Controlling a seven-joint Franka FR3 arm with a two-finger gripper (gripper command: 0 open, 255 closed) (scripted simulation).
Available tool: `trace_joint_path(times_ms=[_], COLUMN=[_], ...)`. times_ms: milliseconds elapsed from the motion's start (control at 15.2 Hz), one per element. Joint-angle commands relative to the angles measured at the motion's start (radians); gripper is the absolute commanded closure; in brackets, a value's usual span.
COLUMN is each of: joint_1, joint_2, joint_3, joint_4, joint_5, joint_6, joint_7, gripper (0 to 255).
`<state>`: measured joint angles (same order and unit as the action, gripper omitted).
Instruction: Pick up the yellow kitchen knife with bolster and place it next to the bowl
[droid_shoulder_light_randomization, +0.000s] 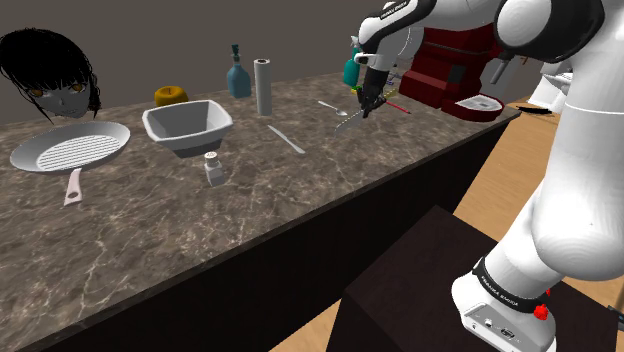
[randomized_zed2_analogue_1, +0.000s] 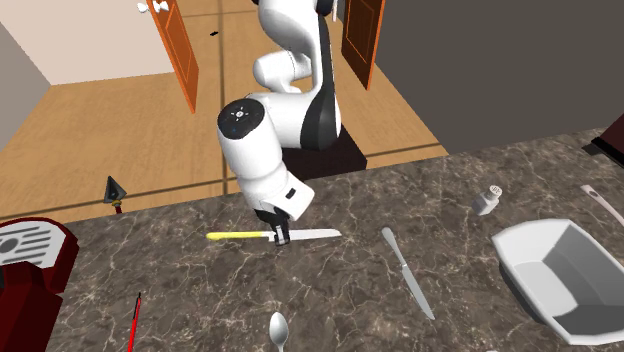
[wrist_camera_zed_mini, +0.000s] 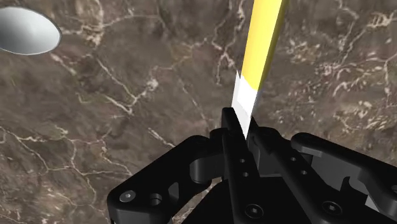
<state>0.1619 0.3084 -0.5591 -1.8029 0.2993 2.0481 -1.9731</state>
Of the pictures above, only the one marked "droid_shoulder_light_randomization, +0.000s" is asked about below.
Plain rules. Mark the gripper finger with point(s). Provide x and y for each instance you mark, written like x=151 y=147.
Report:
x=365 y=108
x=380 y=103

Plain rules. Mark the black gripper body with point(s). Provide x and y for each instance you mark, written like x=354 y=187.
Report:
x=374 y=84

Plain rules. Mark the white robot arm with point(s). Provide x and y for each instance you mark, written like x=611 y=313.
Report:
x=575 y=161

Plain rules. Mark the red pen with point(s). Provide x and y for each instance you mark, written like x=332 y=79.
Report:
x=398 y=108

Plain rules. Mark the silver wide-bladed knife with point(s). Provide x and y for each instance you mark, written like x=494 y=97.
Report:
x=348 y=122

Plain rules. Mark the teal spray bottle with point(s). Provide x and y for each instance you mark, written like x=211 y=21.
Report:
x=351 y=73

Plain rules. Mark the silver spoon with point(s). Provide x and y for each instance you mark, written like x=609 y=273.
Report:
x=332 y=108

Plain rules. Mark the red coffee machine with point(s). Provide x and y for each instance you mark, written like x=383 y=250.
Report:
x=438 y=73

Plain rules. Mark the silver butter knife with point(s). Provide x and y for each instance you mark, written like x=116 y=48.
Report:
x=286 y=139

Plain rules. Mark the white paper towel roll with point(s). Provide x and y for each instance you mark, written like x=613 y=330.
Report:
x=263 y=88

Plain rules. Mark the blue pump bottle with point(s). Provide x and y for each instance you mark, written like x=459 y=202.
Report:
x=239 y=80

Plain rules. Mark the white salt shaker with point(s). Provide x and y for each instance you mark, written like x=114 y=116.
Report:
x=214 y=171

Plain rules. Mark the white blocky object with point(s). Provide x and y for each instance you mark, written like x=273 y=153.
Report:
x=548 y=92

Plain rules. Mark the white square bowl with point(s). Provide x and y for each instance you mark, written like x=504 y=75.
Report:
x=187 y=124

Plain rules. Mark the dark robot stand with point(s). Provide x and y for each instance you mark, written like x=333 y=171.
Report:
x=414 y=287

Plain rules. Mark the yellow round fruit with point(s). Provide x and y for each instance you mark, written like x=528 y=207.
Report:
x=170 y=95

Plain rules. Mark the white frying pan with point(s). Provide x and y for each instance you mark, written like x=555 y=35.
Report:
x=68 y=146

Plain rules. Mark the black-haired doll head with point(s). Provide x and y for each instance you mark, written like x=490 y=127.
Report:
x=53 y=73

